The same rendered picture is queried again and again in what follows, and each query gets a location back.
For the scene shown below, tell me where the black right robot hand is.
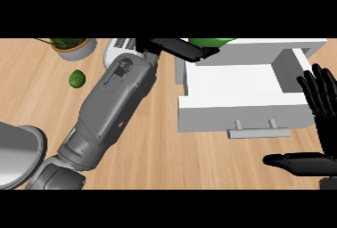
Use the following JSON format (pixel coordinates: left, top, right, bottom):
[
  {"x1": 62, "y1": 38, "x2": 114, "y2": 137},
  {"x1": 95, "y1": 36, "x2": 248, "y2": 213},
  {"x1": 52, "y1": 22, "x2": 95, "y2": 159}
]
[{"x1": 262, "y1": 62, "x2": 337, "y2": 179}]

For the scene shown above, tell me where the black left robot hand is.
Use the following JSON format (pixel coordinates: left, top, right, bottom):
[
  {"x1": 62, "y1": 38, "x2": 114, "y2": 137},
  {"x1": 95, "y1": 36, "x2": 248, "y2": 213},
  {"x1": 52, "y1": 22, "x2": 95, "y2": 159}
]
[{"x1": 136, "y1": 38, "x2": 222, "y2": 63}]

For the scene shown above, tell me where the green cup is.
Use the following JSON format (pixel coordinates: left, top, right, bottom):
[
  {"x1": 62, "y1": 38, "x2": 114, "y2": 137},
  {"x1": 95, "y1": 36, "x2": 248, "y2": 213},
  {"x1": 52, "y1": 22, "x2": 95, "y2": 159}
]
[{"x1": 186, "y1": 38, "x2": 238, "y2": 49}]

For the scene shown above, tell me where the white cabinet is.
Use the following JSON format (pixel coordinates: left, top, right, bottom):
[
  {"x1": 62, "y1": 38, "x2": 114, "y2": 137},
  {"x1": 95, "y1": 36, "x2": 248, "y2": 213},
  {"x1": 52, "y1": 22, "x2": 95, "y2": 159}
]
[{"x1": 192, "y1": 38, "x2": 330, "y2": 67}]

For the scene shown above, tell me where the green plant in grey pot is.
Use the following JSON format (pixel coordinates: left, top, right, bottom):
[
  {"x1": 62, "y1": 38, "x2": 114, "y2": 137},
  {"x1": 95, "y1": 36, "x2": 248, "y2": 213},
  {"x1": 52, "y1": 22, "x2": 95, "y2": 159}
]
[{"x1": 34, "y1": 38, "x2": 99, "y2": 62}]

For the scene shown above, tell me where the green lime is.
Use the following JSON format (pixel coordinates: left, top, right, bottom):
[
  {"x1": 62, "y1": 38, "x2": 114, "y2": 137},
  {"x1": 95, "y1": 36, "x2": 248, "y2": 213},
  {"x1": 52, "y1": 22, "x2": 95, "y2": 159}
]
[{"x1": 67, "y1": 69, "x2": 87, "y2": 89}]

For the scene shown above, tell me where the grey metal pot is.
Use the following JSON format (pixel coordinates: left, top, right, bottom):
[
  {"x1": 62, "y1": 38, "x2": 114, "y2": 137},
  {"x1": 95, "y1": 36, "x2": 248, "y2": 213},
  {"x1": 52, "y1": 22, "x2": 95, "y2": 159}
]
[{"x1": 0, "y1": 120, "x2": 49, "y2": 191}]

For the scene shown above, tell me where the white drawer front with handle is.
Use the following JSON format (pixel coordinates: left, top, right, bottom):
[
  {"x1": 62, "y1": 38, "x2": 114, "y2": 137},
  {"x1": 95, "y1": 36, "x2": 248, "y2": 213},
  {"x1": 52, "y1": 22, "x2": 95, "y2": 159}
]
[{"x1": 176, "y1": 95, "x2": 316, "y2": 140}]

